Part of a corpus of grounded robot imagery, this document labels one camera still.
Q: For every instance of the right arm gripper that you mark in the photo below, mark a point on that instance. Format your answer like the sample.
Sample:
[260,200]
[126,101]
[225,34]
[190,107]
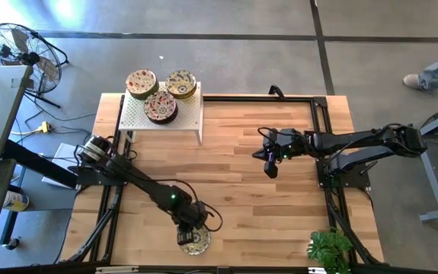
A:
[287,144]

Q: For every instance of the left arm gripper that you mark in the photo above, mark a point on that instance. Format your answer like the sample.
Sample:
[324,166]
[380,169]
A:
[192,218]

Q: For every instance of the yellow bowl with patterned inside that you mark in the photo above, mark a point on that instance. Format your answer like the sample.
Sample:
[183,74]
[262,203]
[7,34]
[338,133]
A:
[201,243]
[180,81]
[185,96]

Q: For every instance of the black bowl with floral inside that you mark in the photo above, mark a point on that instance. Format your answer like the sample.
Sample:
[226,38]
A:
[164,122]
[160,105]

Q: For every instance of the green bowl with floral inside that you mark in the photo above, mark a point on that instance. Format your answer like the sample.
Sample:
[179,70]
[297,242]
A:
[147,97]
[141,81]

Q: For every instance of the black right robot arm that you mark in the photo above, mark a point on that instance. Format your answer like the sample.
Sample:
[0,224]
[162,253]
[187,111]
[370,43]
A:
[355,139]

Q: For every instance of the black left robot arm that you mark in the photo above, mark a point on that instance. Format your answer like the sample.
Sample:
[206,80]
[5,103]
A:
[146,186]

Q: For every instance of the white perforated metal shelf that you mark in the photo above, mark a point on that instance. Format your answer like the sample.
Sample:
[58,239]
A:
[188,114]

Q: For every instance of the green plant in white pot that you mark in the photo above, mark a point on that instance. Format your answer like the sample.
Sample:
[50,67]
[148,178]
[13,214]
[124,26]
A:
[329,247]

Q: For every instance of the white flat box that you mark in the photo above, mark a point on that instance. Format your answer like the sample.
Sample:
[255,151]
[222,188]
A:
[60,160]

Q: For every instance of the black support beam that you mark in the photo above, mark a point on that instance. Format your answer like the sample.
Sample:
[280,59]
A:
[39,163]

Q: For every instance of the white and yellow can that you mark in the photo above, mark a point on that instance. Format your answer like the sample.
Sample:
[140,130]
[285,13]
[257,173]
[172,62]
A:
[16,201]

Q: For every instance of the yellow power plug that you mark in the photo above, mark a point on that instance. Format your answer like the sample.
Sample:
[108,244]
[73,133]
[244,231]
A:
[44,126]

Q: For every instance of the black floor fan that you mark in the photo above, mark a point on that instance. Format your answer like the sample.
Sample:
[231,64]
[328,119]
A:
[22,57]

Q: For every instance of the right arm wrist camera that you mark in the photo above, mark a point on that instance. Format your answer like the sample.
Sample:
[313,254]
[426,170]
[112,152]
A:
[271,170]

